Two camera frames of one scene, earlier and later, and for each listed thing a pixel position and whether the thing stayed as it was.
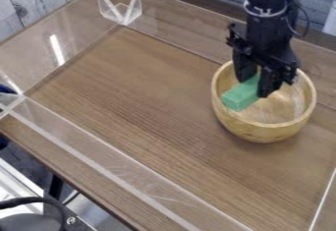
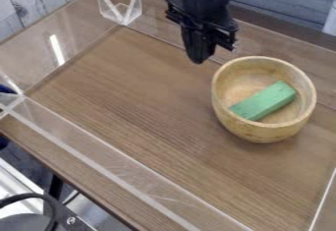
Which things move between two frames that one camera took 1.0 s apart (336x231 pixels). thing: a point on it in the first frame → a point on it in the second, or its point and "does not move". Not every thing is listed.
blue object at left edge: [5, 89] does not move
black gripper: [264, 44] → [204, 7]
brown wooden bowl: [273, 118] does not move
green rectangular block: [244, 92] → [265, 101]
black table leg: [55, 188] does not move
